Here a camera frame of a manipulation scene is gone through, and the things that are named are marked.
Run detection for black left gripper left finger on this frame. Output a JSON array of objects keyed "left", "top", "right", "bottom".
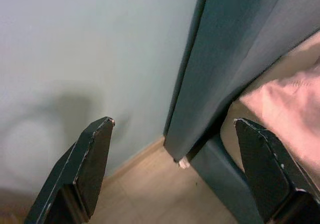
[{"left": 23, "top": 116, "right": 116, "bottom": 224}]

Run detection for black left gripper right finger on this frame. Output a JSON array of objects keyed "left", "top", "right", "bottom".
[{"left": 233, "top": 117, "right": 320, "bottom": 224}]

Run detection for pink pillow with orange dots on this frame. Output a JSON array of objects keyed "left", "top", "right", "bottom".
[{"left": 239, "top": 68, "right": 320, "bottom": 169}]

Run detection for white furniture foot pad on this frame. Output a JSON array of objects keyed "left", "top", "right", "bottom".
[{"left": 177, "top": 157, "right": 190, "bottom": 170}]

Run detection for bed with beige sheet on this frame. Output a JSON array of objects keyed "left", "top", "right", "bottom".
[{"left": 187, "top": 31, "right": 320, "bottom": 224}]

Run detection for teal upholstered headboard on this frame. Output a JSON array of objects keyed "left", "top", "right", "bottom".
[{"left": 163, "top": 0, "right": 320, "bottom": 162}]

